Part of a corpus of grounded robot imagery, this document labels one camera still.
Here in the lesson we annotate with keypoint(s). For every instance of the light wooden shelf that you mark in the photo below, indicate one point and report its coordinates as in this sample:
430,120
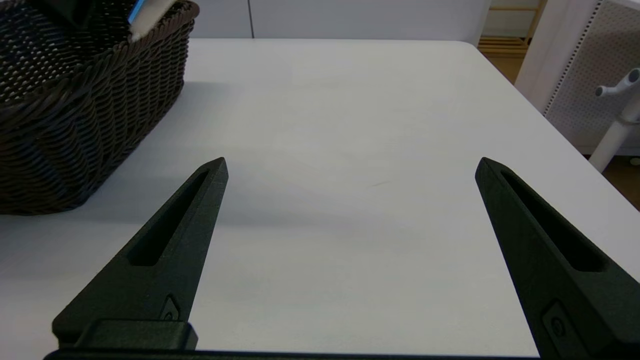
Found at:
510,30

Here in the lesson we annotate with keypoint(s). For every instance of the white perforated partition panel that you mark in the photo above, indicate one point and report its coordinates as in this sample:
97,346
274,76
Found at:
580,65

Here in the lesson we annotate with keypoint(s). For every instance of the dark brown wicker basket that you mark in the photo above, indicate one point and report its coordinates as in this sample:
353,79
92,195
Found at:
75,115

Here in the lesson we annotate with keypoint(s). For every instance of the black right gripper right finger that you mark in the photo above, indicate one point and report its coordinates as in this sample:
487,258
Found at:
565,270

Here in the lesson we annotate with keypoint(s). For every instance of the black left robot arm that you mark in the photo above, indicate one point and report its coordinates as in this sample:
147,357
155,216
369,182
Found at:
150,20

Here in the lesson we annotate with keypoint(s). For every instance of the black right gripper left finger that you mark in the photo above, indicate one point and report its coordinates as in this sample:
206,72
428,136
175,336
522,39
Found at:
160,260

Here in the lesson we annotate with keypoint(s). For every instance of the white side table leg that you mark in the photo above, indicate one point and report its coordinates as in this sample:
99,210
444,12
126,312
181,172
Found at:
615,137

